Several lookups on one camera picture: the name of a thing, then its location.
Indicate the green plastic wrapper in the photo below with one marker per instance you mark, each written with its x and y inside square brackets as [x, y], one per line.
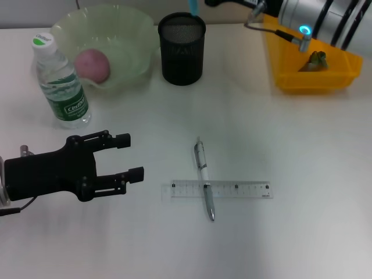
[315, 62]

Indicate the pink peach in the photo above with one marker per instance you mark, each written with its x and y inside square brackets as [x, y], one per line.
[93, 67]

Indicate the clear green-label water bottle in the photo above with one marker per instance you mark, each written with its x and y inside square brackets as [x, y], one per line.
[64, 93]

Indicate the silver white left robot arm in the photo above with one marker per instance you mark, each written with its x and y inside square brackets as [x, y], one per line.
[2, 189]

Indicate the black mesh pen holder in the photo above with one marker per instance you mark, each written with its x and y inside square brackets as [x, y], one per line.
[181, 58]

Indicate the light blue scissors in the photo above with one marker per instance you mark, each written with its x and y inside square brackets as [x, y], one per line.
[193, 7]

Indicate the yellow plastic storage bin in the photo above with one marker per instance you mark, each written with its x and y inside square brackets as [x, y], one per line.
[316, 81]

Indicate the translucent green fruit bowl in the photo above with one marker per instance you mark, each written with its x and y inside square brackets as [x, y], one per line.
[128, 49]

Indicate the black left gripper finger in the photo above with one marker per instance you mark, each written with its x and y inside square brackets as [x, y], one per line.
[116, 181]
[113, 140]

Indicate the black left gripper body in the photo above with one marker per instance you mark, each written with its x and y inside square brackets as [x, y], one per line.
[49, 174]

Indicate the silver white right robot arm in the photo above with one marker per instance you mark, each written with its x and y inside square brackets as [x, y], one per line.
[328, 17]

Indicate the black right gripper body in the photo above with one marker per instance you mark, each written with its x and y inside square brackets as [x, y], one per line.
[226, 2]

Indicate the silver white ballpoint pen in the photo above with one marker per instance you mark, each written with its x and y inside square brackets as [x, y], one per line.
[203, 171]

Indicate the transparent plastic ruler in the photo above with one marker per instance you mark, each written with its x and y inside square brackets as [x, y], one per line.
[241, 189]

